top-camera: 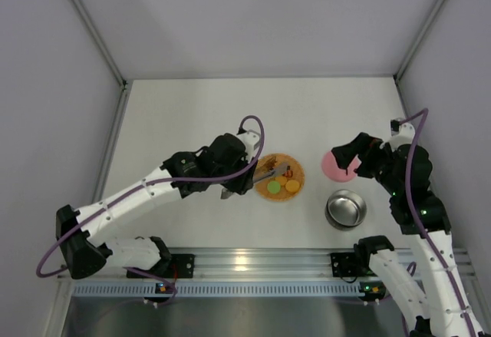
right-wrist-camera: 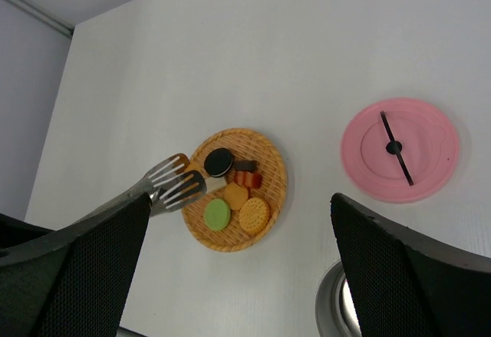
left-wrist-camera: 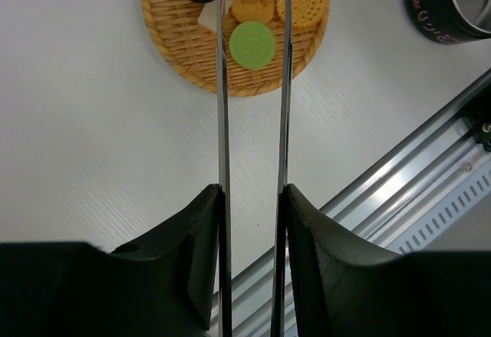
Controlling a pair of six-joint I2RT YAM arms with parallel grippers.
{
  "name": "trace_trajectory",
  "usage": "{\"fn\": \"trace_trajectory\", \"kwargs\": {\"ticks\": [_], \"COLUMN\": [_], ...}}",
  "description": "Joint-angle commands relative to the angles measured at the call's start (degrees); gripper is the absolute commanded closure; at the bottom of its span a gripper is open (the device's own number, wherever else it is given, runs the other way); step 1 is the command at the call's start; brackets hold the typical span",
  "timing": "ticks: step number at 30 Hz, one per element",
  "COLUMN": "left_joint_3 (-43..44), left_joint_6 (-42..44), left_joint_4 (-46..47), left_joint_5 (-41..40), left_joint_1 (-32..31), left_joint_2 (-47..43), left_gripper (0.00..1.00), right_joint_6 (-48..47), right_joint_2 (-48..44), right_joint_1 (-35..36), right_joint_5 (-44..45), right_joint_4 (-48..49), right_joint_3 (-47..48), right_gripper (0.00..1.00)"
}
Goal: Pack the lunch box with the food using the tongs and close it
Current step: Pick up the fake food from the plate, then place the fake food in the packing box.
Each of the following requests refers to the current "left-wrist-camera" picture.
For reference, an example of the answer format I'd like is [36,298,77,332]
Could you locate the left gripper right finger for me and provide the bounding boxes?
[271,0,490,336]

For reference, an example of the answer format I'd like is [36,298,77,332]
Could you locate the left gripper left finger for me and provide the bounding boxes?
[0,0,234,337]

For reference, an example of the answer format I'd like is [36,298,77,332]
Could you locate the steel lunch box bowl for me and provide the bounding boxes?
[404,0,490,45]

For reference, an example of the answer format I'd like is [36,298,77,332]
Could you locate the green sandwich cookie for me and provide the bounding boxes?
[229,21,276,71]

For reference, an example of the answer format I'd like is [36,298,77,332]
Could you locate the woven bamboo tray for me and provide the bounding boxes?
[140,0,329,97]

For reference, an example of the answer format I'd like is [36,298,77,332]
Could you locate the white cube food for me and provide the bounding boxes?
[198,0,233,33]

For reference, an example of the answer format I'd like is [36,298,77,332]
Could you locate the plain round biscuit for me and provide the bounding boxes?
[231,0,275,24]

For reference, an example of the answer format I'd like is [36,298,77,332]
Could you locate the yellow round cracker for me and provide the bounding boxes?
[291,0,328,31]

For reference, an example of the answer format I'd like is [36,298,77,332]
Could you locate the slotted cable duct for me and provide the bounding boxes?
[386,161,490,254]

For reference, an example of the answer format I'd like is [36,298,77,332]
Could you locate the aluminium rail frame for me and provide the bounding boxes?
[231,69,490,336]

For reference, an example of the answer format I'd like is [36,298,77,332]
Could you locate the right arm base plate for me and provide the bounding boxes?
[462,96,490,153]

